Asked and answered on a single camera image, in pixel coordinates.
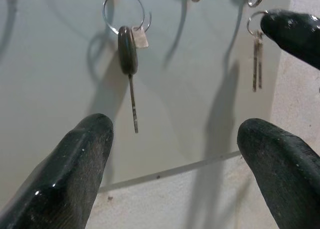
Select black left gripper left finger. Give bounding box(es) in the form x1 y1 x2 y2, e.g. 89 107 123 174
0 113 114 229

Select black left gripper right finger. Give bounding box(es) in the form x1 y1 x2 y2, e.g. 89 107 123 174
236 117 320 229

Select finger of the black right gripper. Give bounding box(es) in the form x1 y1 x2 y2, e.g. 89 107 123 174
260 9 320 70

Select keys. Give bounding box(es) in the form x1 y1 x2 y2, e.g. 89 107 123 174
246 10 270 93
101 0 153 134

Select pale grey key rack board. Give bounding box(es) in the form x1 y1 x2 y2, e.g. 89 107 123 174
0 0 296 193

